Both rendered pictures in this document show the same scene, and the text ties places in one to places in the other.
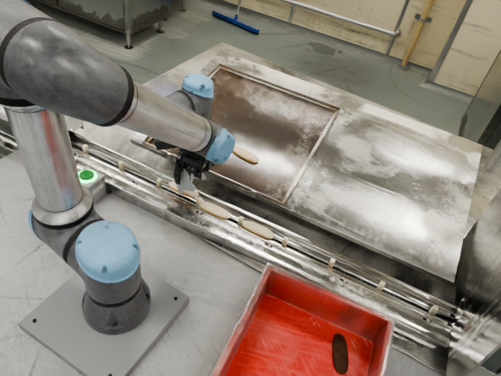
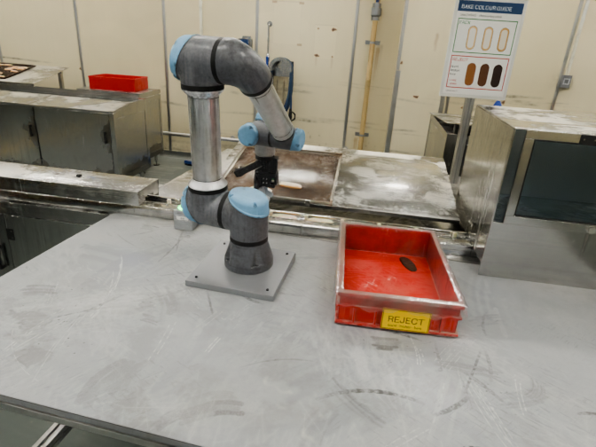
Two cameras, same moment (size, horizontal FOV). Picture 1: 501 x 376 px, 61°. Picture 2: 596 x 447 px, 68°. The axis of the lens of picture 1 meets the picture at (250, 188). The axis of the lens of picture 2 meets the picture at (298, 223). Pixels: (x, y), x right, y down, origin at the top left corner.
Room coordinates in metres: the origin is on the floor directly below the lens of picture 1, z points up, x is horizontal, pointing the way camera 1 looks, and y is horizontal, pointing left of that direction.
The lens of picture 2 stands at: (-0.70, 0.33, 1.50)
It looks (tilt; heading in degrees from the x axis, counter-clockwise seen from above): 23 degrees down; 349
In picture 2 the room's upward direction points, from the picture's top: 4 degrees clockwise
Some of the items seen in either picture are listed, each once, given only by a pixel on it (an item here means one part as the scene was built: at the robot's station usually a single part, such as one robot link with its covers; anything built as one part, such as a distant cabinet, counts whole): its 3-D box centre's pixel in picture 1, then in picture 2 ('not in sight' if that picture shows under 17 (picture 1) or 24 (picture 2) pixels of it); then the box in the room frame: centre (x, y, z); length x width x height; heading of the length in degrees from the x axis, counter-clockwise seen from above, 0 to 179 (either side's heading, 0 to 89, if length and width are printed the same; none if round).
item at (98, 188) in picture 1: (89, 190); (186, 221); (0.87, 0.46, 0.84); 0.08 x 0.08 x 0.11; 72
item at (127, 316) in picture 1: (115, 292); (248, 247); (0.52, 0.25, 0.90); 0.15 x 0.15 x 0.10
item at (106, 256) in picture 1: (108, 259); (247, 213); (0.52, 0.26, 1.01); 0.13 x 0.12 x 0.14; 59
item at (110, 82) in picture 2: not in sight; (119, 82); (4.53, 1.42, 0.94); 0.51 x 0.36 x 0.13; 76
